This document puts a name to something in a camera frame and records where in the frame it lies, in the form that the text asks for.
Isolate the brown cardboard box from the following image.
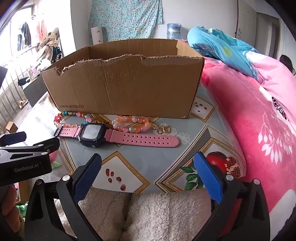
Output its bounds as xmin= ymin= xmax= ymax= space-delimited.
xmin=40 ymin=39 xmax=205 ymax=119

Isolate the fruit print tablecloth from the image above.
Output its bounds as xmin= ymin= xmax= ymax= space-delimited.
xmin=17 ymin=83 xmax=247 ymax=194

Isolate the pink floral blanket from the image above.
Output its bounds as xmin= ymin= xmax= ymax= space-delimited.
xmin=201 ymin=50 xmax=296 ymax=239

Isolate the blue printed quilt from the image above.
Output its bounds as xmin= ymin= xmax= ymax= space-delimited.
xmin=187 ymin=26 xmax=260 ymax=80

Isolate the floral hanging cloth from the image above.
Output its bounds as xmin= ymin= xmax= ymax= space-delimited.
xmin=89 ymin=0 xmax=163 ymax=44

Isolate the dark hanging jacket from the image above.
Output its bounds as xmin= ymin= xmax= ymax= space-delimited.
xmin=17 ymin=21 xmax=32 ymax=50

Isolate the person's left hand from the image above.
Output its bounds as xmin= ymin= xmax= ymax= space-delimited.
xmin=0 ymin=185 xmax=22 ymax=230

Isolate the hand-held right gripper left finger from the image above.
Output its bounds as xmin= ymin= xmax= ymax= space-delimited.
xmin=24 ymin=153 xmax=102 ymax=241

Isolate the white fleece cloth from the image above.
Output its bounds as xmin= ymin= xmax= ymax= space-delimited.
xmin=54 ymin=186 xmax=216 ymax=241

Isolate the blue water jug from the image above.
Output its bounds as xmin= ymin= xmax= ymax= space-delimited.
xmin=167 ymin=23 xmax=182 ymax=39

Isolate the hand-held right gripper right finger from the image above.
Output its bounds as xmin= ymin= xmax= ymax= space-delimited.
xmin=193 ymin=152 xmax=271 ymax=241

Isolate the white panelled door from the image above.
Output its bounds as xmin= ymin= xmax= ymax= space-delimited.
xmin=254 ymin=11 xmax=281 ymax=61

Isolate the square digital wrist watch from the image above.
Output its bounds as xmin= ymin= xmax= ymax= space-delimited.
xmin=54 ymin=123 xmax=180 ymax=149

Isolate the pile of clothes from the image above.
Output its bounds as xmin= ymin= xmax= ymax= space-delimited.
xmin=38 ymin=28 xmax=62 ymax=62

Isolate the grey cabinet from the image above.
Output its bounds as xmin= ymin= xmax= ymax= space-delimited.
xmin=23 ymin=75 xmax=50 ymax=107

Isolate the multicolour glass bead bracelet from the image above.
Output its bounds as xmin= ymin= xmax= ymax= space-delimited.
xmin=54 ymin=111 xmax=94 ymax=128

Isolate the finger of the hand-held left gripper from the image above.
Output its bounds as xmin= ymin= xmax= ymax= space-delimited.
xmin=0 ymin=131 xmax=27 ymax=147
xmin=0 ymin=137 xmax=60 ymax=156

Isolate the red gift bag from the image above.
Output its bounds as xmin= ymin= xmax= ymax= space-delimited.
xmin=49 ymin=151 xmax=61 ymax=166

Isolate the orange pink bead bracelet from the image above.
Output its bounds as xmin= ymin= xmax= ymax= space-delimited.
xmin=112 ymin=116 xmax=151 ymax=133

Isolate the metal railing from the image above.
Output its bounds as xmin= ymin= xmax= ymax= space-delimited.
xmin=0 ymin=43 xmax=43 ymax=130

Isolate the pink hanging garment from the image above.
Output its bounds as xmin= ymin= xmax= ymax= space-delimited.
xmin=36 ymin=20 xmax=48 ymax=42

